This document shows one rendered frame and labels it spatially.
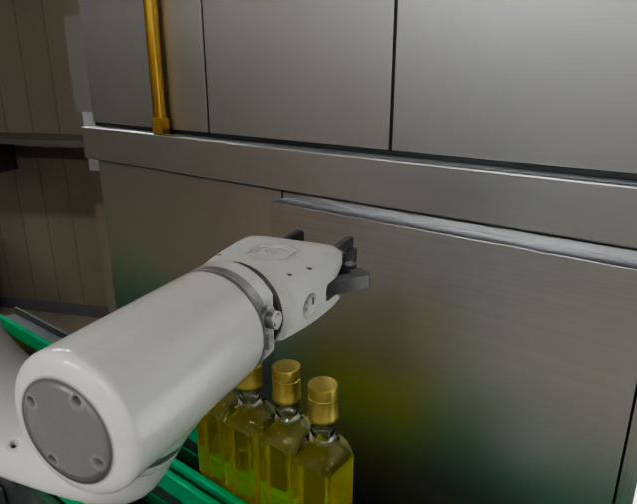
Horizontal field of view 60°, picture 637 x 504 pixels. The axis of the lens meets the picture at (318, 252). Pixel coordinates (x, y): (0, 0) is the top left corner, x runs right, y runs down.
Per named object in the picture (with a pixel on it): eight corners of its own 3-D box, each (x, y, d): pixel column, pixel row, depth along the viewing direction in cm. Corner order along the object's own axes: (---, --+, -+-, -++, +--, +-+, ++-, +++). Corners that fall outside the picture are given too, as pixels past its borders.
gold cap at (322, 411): (314, 405, 65) (314, 372, 64) (342, 412, 64) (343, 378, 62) (302, 422, 62) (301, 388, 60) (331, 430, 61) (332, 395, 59)
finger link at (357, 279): (373, 286, 45) (366, 263, 50) (278, 287, 45) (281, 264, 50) (373, 300, 45) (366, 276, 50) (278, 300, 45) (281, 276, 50)
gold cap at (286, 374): (307, 396, 67) (307, 364, 65) (288, 410, 64) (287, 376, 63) (285, 386, 69) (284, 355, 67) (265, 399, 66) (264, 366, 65)
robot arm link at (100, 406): (230, 408, 41) (284, 321, 37) (95, 541, 29) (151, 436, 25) (146, 338, 42) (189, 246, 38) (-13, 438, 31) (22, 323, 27)
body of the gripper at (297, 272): (289, 277, 38) (348, 235, 48) (169, 258, 42) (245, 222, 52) (291, 373, 40) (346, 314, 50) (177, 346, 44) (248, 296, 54)
